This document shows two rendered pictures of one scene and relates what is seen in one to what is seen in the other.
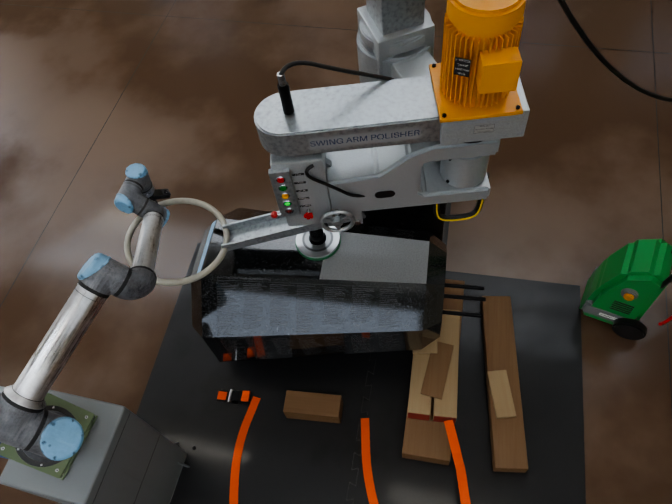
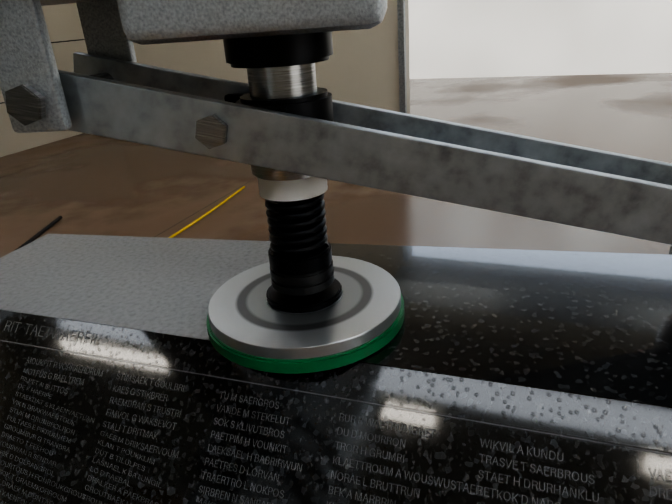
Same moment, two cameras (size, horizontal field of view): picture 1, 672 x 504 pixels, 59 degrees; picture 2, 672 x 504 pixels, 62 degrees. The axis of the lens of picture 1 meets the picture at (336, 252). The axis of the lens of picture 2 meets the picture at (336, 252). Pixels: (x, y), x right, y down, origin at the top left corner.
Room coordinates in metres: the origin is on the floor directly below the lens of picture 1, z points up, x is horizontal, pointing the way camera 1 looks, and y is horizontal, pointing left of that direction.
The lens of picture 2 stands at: (2.12, 0.12, 1.12)
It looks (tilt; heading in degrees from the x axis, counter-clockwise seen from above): 24 degrees down; 181
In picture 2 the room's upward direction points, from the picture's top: 4 degrees counter-clockwise
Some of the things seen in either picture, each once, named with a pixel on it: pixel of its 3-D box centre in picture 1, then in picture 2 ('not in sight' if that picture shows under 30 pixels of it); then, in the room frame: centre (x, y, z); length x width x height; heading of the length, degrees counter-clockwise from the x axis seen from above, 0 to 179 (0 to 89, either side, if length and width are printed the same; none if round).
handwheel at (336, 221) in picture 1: (337, 214); not in sight; (1.44, -0.03, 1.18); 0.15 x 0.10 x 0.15; 84
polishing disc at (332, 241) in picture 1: (317, 238); (305, 299); (1.57, 0.07, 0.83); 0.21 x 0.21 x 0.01
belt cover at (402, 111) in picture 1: (386, 116); not in sight; (1.53, -0.27, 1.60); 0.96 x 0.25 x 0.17; 84
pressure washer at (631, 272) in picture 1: (639, 269); not in sight; (1.29, -1.51, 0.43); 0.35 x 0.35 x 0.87; 56
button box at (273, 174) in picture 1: (285, 192); not in sight; (1.46, 0.16, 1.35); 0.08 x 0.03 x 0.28; 84
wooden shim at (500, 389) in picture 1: (501, 393); not in sight; (0.88, -0.72, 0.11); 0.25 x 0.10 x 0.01; 175
